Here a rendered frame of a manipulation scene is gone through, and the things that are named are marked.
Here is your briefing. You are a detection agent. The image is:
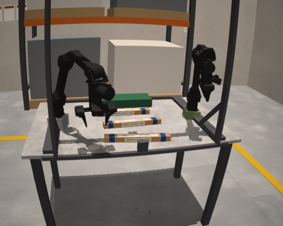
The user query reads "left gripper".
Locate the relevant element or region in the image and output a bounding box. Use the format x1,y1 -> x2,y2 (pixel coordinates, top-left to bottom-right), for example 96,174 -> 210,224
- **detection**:
74,95 -> 117,127

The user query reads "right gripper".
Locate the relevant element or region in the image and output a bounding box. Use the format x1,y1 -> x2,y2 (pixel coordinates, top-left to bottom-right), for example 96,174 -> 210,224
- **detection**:
199,71 -> 214,102

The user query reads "brown rectangular pack with blue band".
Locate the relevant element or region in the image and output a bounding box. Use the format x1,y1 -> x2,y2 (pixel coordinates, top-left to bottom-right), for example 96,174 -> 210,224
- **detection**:
103,117 -> 161,129

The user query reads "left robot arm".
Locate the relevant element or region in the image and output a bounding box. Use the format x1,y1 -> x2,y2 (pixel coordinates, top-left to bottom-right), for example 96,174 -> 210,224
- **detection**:
52,50 -> 115,118

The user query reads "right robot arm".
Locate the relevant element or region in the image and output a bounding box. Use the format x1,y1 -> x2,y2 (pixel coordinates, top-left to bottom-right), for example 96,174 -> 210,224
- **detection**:
186,44 -> 222,111

